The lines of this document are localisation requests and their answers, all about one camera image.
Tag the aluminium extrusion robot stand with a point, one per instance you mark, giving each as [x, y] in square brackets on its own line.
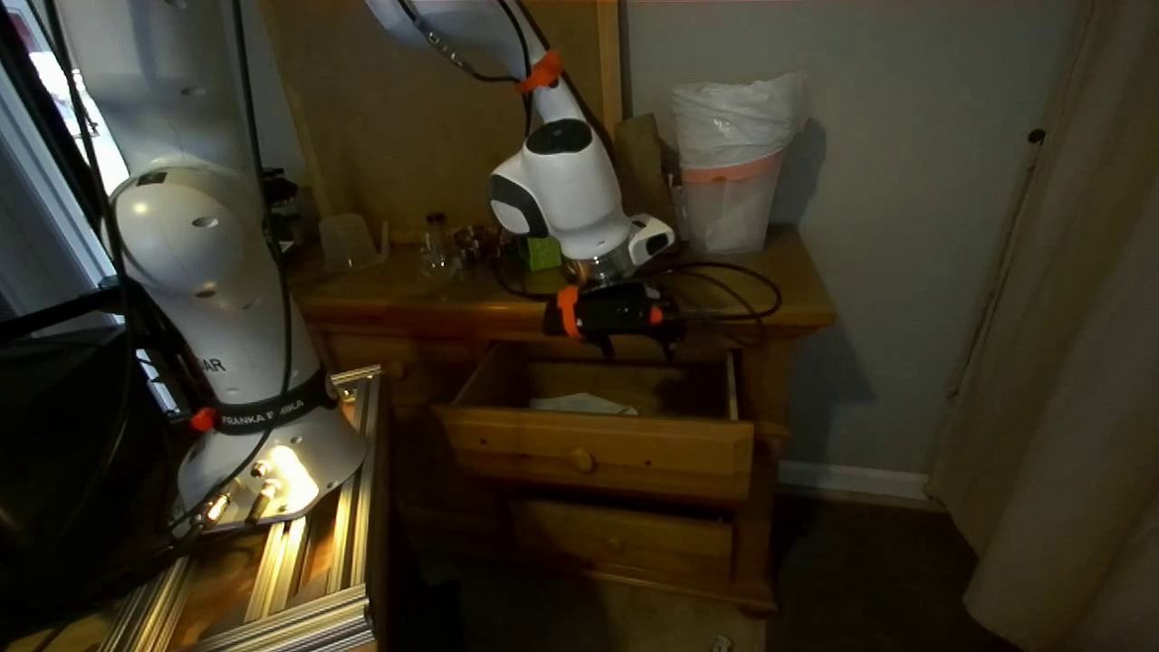
[302, 567]

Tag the window with white frame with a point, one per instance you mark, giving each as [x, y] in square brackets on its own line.
[75, 121]

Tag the wooden pine dresser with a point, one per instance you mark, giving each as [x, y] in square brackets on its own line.
[799, 301]

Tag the white bin with plastic liner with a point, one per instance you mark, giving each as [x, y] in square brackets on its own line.
[729, 159]

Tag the small black wall hook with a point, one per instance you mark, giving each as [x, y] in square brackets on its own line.
[1035, 137]

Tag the tall wooden panel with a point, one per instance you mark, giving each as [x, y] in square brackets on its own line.
[365, 121]

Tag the brown cardboard piece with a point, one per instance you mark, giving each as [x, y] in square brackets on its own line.
[640, 168]

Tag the clear glass jar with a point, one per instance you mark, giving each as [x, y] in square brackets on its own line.
[346, 245]

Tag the white flat paper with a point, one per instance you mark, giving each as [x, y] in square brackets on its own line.
[580, 403]

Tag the dresser drawer with round knob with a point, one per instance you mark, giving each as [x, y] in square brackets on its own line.
[604, 457]
[627, 545]

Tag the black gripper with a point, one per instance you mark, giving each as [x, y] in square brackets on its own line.
[622, 315]

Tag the small green box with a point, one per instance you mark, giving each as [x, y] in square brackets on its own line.
[544, 255]

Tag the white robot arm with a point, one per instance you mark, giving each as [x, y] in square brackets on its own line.
[220, 301]

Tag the beige curtain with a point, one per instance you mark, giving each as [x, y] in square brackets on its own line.
[1062, 363]

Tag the small clear bottle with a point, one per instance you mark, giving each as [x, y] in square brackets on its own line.
[435, 248]

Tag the cluster of small dark trinkets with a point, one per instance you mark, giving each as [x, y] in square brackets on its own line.
[472, 240]

